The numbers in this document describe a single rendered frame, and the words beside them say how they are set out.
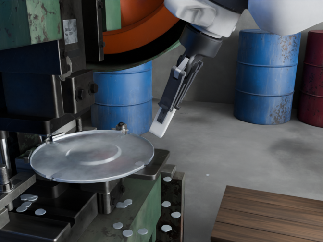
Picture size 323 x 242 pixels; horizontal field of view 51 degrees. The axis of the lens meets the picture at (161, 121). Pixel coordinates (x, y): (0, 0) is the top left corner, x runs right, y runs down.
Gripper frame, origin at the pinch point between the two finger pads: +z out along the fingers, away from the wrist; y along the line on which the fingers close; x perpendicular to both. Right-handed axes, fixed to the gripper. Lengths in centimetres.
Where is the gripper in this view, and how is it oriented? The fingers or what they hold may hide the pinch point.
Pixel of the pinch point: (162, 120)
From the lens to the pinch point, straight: 70.7
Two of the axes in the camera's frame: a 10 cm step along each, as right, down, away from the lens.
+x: -8.4, -5.1, 1.9
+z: -3.9, 8.1, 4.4
